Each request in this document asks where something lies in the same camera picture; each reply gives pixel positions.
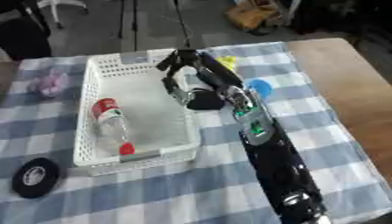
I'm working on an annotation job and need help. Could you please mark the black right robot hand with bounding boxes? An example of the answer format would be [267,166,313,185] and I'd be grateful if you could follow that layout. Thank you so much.
[154,48,245,111]

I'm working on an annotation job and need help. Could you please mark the yellow toy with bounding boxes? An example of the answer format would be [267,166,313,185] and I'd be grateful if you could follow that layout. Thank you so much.
[214,55,239,72]

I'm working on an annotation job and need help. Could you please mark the blue round toy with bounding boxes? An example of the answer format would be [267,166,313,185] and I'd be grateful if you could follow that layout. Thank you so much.
[246,79,275,100]

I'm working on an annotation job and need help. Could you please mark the tan bag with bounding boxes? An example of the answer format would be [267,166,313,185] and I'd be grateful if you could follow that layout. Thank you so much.
[223,0,285,37]

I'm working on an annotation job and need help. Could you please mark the black tripod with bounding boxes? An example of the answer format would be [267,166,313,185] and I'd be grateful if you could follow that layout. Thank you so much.
[116,0,195,49]

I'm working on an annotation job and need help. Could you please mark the white perforated plastic basket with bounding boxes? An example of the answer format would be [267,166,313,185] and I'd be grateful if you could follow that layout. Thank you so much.
[72,48,202,177]

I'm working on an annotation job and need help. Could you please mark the clear plastic bottle red label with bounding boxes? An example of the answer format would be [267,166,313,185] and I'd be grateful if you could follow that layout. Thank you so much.
[90,97,138,156]

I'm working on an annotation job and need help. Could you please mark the pink soft toy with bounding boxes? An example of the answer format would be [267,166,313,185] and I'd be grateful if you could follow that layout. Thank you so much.
[25,67,71,99]

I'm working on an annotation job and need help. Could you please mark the white chair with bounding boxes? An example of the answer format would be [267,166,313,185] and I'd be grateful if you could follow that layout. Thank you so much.
[35,0,91,30]

